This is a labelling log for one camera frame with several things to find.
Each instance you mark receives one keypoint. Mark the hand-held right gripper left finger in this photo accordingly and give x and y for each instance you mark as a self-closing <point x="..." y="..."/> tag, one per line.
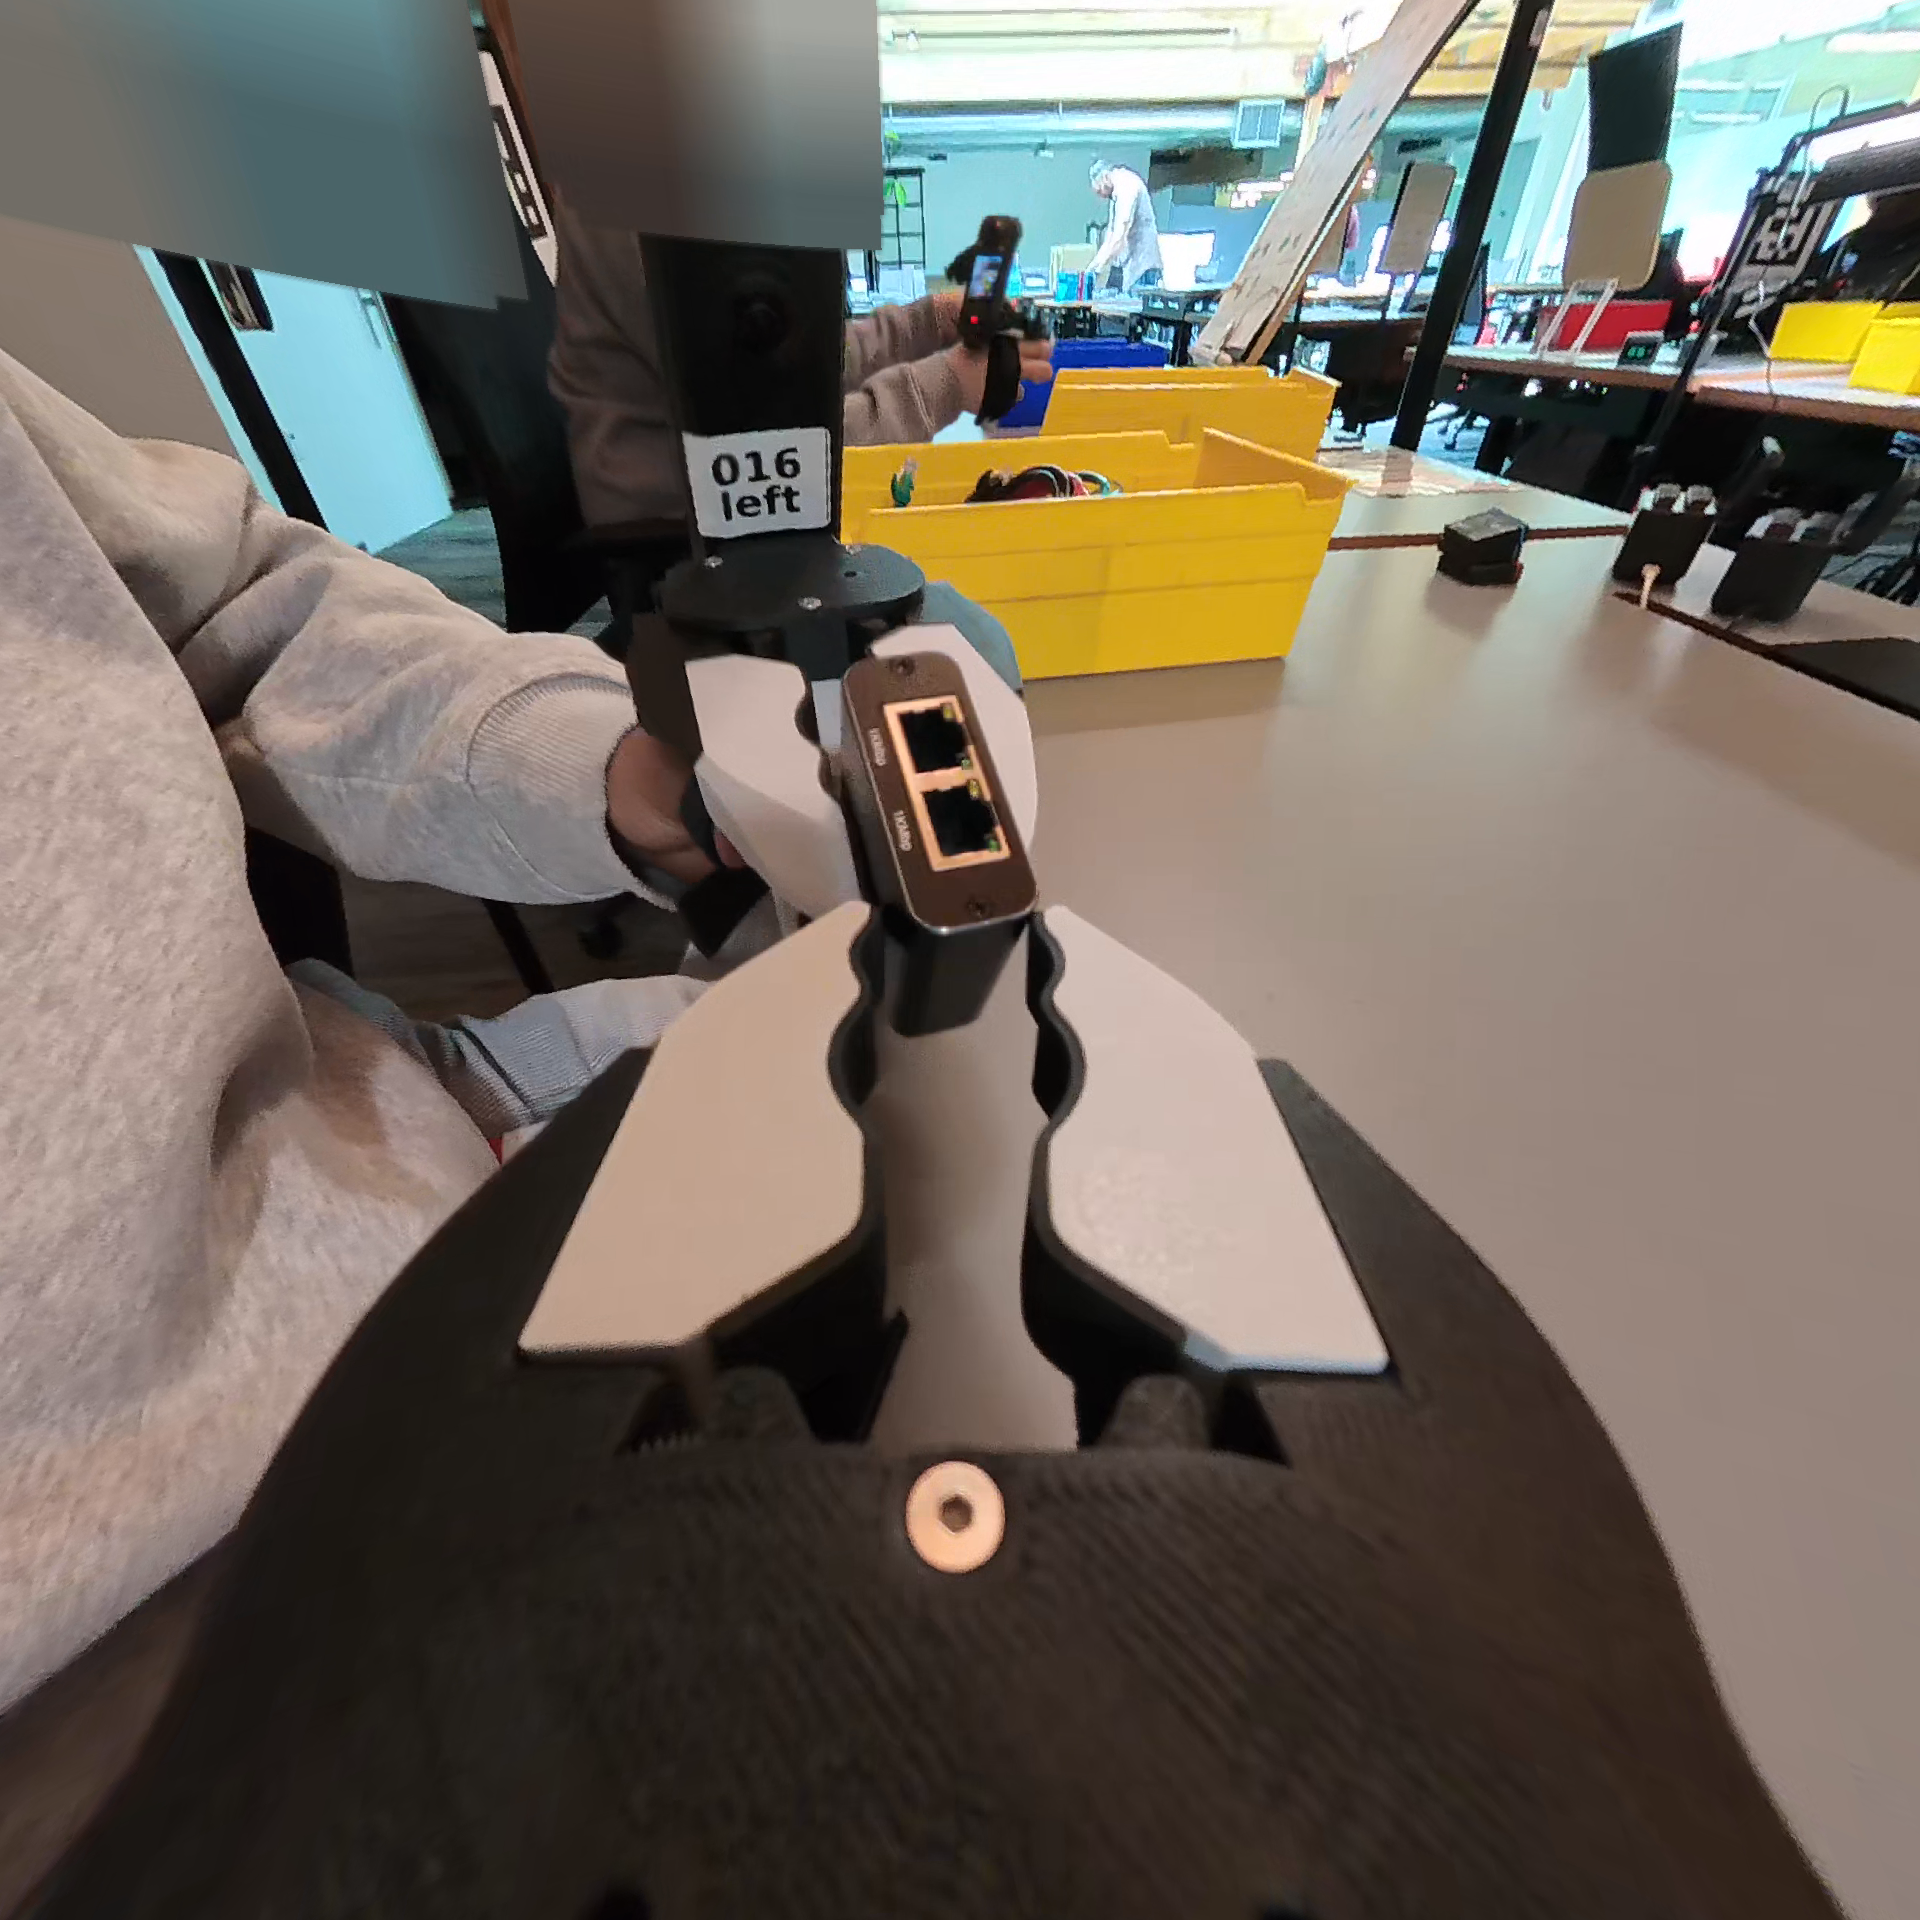
<point x="704" y="1171"/>

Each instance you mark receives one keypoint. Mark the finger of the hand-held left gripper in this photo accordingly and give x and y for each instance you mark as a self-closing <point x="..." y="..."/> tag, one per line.
<point x="1012" y="735"/>
<point x="763" y="780"/>

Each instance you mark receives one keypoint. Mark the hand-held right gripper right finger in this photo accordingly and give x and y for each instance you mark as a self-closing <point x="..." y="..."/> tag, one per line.
<point x="1200" y="1200"/>

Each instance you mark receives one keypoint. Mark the black network adapter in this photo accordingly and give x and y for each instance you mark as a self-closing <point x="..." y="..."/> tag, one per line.
<point x="937" y="840"/>

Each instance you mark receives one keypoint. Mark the yellow plastic bin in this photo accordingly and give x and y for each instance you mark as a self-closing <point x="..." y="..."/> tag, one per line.
<point x="1141" y="585"/>
<point x="1200" y="406"/>

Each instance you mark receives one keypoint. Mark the person's left forearm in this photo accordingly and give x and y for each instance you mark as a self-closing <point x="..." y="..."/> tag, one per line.
<point x="451" y="721"/>

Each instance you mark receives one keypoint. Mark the grey desk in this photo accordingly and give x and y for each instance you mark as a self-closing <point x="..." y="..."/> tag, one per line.
<point x="1499" y="975"/>

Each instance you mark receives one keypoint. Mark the beige and black desk screen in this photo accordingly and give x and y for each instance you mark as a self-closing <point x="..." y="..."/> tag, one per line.
<point x="1621" y="225"/>

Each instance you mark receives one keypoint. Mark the black desk mat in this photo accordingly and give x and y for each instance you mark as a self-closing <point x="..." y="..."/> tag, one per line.
<point x="1868" y="675"/>

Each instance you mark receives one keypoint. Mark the person's left hand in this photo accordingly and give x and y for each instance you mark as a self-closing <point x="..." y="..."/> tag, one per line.
<point x="644" y="809"/>

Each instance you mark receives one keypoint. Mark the black office chair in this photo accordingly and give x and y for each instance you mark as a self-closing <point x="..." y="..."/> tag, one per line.
<point x="481" y="451"/>

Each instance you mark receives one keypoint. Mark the fiducial marker poster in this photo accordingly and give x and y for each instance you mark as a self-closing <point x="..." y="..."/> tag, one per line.
<point x="517" y="166"/>

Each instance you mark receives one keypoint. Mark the blue plastic bin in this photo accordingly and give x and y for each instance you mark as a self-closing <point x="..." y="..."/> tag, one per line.
<point x="1109" y="358"/>

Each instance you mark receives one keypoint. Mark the small black box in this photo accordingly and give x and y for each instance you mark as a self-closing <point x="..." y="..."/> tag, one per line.
<point x="1482" y="547"/>

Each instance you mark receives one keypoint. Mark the person's grey hoodie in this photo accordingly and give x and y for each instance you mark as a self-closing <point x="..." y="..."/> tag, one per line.
<point x="148" y="975"/>

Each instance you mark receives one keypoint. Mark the leaning wooden board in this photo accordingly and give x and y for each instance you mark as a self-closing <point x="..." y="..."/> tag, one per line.
<point x="1319" y="181"/>

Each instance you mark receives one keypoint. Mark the black charger dock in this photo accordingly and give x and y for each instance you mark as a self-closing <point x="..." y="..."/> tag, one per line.
<point x="1778" y="564"/>
<point x="1661" y="541"/>

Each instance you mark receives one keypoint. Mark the black steel pole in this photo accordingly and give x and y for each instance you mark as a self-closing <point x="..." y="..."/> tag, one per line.
<point x="1477" y="196"/>

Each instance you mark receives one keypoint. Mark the small yellow bin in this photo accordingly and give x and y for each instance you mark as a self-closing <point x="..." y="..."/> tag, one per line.
<point x="1823" y="329"/>

